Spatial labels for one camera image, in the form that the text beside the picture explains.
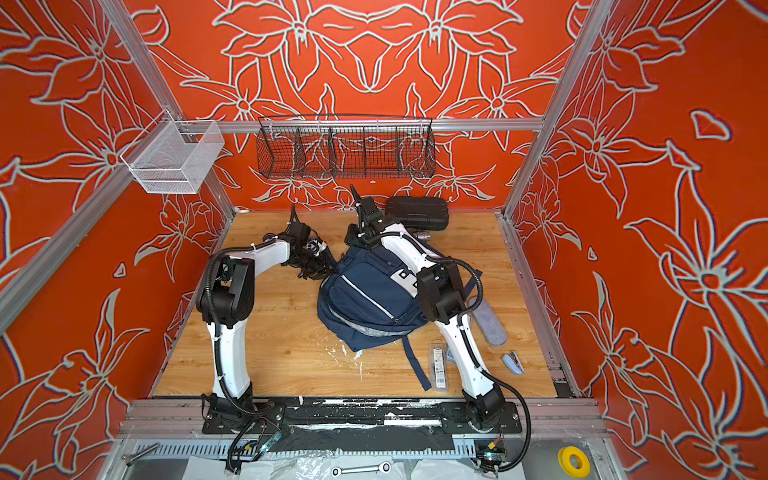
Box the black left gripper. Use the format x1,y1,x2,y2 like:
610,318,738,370
291,251,339,279

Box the navy blue student backpack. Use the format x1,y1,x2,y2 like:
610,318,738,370
317,246,436,391

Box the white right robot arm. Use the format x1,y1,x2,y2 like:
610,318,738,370
354,197,531,433

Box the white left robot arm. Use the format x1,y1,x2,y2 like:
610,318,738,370
196,218,336,416

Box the black plastic tool case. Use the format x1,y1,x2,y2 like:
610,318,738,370
385,196,450,231

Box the clear pencil case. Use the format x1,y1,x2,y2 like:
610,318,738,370
429,341,448,392

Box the blue stapler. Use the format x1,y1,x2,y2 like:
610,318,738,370
502,351,525,375

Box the silver combination wrench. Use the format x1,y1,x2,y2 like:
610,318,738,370
331,462,392,478

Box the yellow tape roll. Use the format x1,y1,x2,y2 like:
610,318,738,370
558,446,591,479

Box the black wire wall basket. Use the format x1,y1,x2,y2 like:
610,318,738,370
256,115,437,180

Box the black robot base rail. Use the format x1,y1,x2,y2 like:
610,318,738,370
200,394,523,434

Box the white wire wall basket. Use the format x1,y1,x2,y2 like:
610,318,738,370
119,110,225,194

